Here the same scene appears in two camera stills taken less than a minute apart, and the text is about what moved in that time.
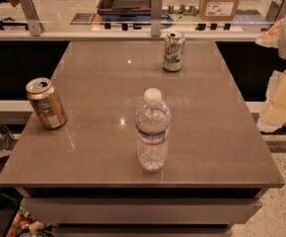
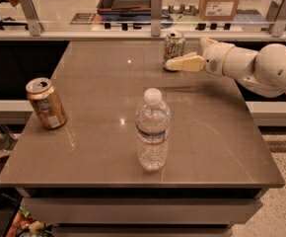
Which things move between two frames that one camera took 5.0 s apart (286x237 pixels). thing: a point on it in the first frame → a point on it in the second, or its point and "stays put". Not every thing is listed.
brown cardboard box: x=219 y=2 stays put
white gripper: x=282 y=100 → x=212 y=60
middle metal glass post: x=156 y=13 stays put
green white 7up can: x=174 y=47 stays put
